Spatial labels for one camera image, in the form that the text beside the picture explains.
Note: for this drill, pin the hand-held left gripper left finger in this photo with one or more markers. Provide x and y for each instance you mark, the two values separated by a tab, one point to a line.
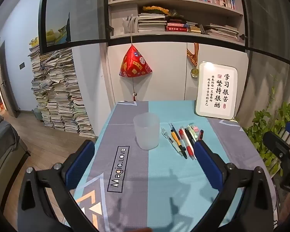
79	164

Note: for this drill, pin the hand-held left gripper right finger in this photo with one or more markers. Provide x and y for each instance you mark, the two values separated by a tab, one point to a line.
207	166

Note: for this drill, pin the red pen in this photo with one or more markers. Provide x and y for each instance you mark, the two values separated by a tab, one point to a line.
186	147

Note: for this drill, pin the white pen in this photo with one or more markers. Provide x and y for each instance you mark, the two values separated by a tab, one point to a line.
191	135

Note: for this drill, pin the yellow black pen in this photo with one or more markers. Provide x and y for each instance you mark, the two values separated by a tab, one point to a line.
177	139

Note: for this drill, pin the light blue clear pen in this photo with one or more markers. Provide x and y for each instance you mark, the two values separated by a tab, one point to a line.
170	140

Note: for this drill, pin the translucent plastic cup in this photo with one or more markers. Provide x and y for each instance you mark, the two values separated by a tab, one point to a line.
146	133

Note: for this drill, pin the green leafy plant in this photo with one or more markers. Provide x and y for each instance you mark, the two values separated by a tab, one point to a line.
258	128

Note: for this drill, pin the green highlighter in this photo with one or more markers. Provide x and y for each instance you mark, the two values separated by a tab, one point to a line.
192	133

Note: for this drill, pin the pink eraser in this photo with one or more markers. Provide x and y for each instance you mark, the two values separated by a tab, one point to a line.
195	128

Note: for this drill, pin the blue grey printed tablecloth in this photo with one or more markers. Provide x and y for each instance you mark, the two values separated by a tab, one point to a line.
159	186

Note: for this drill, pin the small teal bin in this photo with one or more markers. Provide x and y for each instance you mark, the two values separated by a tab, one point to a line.
37	114

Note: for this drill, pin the tall pile of paper books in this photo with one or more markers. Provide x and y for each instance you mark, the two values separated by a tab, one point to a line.
60	96

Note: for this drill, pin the grey sofa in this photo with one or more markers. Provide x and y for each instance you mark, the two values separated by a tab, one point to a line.
4	149

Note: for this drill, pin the framed calligraphy board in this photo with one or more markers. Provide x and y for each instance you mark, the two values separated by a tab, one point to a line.
217	89

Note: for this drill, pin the gold medal striped ribbon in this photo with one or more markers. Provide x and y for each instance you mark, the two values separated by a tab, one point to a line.
194	71

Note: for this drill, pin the glass cabinet door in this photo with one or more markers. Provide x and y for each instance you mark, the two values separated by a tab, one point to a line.
87	17
268	29

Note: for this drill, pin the dark wooden door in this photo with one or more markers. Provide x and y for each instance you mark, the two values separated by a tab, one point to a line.
7	82

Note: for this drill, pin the red pyramid hanging ornament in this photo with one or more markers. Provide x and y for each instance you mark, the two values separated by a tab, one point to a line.
135	62

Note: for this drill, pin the messy pile of books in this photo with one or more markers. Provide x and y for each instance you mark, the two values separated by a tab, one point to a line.
222	31

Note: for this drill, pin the yellow plush toy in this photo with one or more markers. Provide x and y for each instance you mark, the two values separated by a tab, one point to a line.
34	42

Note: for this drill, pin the red thick book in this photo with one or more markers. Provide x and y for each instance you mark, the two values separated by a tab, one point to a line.
178	29

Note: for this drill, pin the white pen holder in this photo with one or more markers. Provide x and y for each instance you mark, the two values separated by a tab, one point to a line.
128	26

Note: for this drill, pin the stack of white booklets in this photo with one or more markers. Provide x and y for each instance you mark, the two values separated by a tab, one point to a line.
152	24

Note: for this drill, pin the yellow flowers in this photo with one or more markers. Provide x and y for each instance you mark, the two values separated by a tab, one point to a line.
156	9

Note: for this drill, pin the grey bookshelf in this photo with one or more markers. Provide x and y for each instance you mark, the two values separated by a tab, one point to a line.
125	2

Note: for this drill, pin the dark wall switch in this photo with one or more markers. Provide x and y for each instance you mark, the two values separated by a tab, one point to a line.
21	65

